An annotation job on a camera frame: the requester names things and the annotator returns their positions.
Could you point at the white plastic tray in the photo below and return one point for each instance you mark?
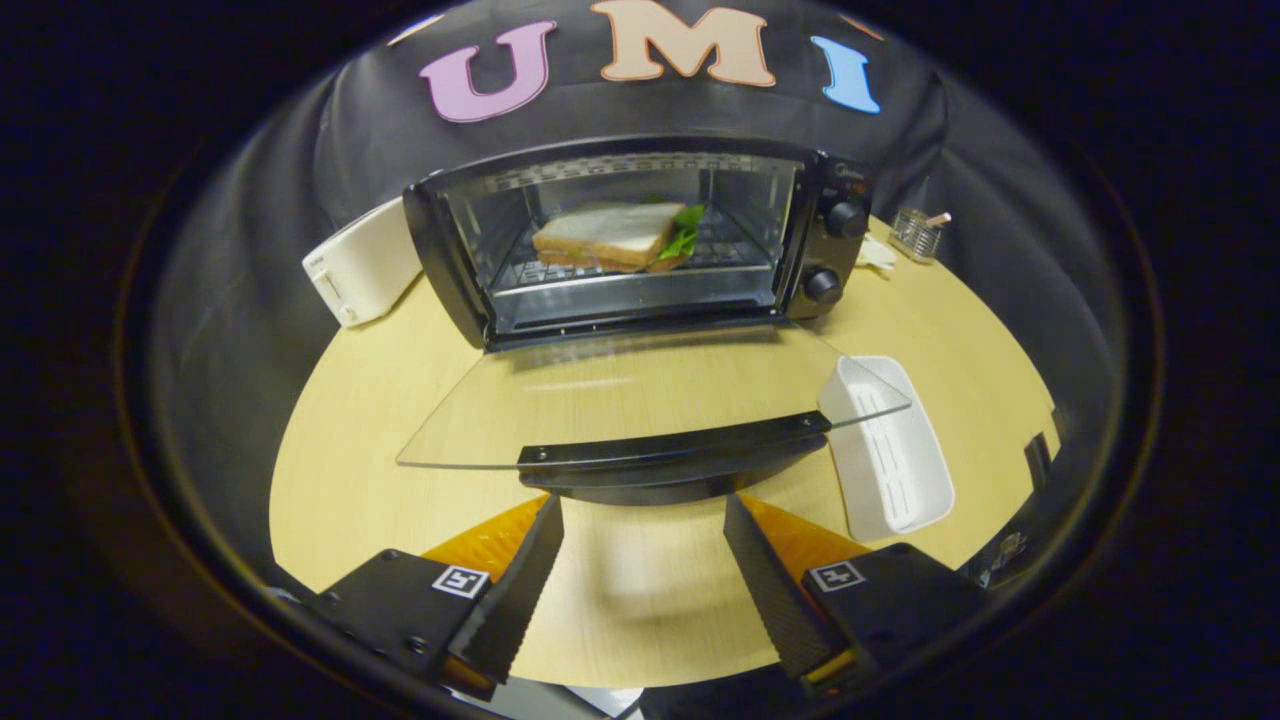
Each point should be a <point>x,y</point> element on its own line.
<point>890,470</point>

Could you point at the white pop-up toaster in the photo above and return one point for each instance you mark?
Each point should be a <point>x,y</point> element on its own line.
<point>365,260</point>

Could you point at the sandwich with lettuce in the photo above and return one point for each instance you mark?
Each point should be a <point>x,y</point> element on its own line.
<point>610,232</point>

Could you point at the black toaster oven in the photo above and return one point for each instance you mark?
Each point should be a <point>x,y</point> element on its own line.
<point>843,252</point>

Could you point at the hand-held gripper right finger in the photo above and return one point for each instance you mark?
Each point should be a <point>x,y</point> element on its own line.
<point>770,590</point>

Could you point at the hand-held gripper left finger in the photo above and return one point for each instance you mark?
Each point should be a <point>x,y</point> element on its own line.
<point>515,590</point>

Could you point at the white crumpled paper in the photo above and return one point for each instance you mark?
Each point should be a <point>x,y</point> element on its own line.
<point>876,256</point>

